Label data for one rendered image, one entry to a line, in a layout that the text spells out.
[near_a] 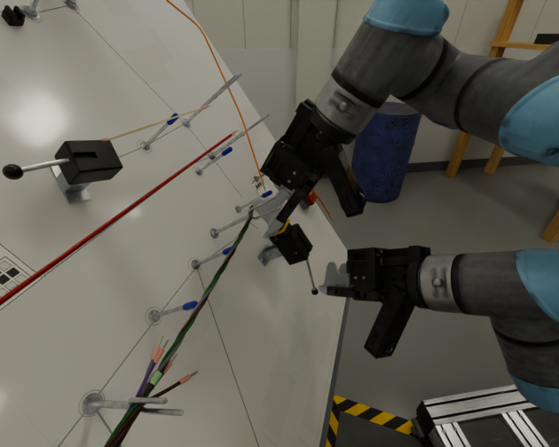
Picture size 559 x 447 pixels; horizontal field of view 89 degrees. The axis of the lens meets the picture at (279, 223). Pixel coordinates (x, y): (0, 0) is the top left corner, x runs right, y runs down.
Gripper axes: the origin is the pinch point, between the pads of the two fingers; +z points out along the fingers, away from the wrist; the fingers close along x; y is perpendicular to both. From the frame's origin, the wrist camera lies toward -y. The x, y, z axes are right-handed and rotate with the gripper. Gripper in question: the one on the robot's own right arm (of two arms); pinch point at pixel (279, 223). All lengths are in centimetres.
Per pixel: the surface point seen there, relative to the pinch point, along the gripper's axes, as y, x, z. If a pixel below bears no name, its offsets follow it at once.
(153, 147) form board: 22.6, 6.5, -2.8
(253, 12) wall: 117, -226, 10
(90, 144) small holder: 20.4, 20.1, -9.7
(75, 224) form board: 18.6, 23.0, -0.9
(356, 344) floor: -76, -67, 90
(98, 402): 4.2, 33.4, 3.4
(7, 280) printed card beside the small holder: 17.3, 30.9, -0.4
